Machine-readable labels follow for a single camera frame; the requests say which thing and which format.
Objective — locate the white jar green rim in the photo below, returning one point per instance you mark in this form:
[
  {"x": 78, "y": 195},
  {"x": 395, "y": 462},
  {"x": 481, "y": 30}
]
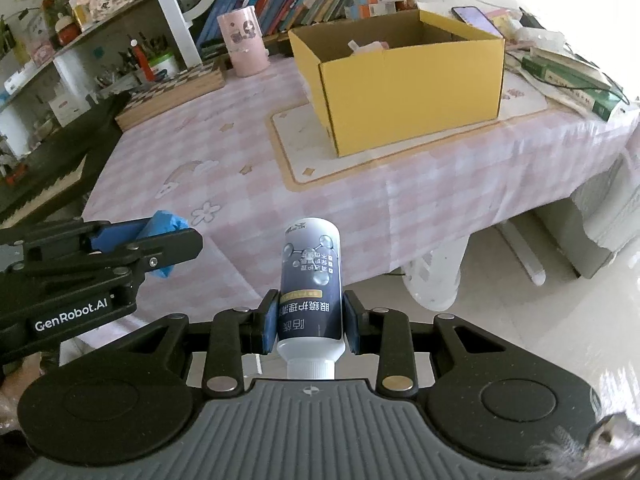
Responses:
[{"x": 164, "y": 66}]

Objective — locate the black piano keyboard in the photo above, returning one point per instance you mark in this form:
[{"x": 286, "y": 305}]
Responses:
[{"x": 55, "y": 160}]

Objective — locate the pink plush toy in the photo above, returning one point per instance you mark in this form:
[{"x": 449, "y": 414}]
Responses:
[{"x": 372, "y": 48}]

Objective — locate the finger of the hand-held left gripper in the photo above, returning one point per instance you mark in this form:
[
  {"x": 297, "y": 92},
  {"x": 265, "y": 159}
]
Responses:
[
  {"x": 120, "y": 235},
  {"x": 170, "y": 250}
]

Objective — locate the wooden chessboard box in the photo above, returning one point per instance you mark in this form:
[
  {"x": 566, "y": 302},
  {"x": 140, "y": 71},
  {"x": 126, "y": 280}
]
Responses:
[{"x": 170, "y": 95}]

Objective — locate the white furniture leg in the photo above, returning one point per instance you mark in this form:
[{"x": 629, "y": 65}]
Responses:
[{"x": 525, "y": 255}]

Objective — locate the bunch of pens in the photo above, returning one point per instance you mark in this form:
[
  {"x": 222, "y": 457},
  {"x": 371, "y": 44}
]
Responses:
[{"x": 135, "y": 55}]

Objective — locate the red white figurine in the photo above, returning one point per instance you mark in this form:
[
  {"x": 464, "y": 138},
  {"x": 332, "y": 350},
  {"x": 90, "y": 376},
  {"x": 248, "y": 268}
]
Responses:
[{"x": 66, "y": 30}]

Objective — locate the white box red label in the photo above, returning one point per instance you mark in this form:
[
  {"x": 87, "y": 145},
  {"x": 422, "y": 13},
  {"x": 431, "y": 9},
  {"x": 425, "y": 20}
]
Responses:
[{"x": 70, "y": 109}]

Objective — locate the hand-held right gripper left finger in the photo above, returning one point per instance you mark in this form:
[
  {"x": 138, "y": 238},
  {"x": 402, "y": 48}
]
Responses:
[{"x": 270, "y": 325}]

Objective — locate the pink cylindrical container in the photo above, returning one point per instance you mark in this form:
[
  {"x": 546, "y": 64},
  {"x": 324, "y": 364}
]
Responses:
[{"x": 245, "y": 55}]

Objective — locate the cream orange-bordered placemat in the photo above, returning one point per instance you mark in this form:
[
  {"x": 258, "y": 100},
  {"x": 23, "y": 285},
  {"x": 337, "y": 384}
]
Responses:
[{"x": 310, "y": 160}]

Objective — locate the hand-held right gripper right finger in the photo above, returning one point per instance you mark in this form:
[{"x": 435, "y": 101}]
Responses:
[{"x": 352, "y": 330}]

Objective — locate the blue correction tape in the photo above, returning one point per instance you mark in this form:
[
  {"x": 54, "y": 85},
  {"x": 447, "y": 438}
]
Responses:
[{"x": 170, "y": 221}]

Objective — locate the green book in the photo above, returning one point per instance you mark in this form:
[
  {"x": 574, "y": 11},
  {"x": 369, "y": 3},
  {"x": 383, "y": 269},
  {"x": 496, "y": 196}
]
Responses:
[{"x": 585, "y": 95}]

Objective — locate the grey fuzzy sleeve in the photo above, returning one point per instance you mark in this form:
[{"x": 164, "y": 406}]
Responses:
[{"x": 560, "y": 455}]

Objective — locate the white bookshelf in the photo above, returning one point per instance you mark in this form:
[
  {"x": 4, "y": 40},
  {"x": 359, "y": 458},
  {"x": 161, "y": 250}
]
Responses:
[{"x": 165, "y": 10}]

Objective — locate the white plastic basket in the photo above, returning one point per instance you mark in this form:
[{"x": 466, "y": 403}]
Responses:
[{"x": 435, "y": 275}]

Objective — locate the dark label spray bottle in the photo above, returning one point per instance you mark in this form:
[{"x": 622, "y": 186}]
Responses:
[{"x": 310, "y": 280}]

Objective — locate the yellow cardboard box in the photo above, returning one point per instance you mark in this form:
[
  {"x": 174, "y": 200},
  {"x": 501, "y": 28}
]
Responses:
[{"x": 415, "y": 95}]

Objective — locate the thick pale book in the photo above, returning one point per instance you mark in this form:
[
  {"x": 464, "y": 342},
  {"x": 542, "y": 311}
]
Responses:
[{"x": 570, "y": 67}]

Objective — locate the smartphone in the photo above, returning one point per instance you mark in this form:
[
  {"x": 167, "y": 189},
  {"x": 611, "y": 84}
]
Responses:
[{"x": 475, "y": 17}]

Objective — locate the red bottle white cap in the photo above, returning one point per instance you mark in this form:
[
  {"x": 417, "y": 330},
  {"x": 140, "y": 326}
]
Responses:
[{"x": 140, "y": 57}]

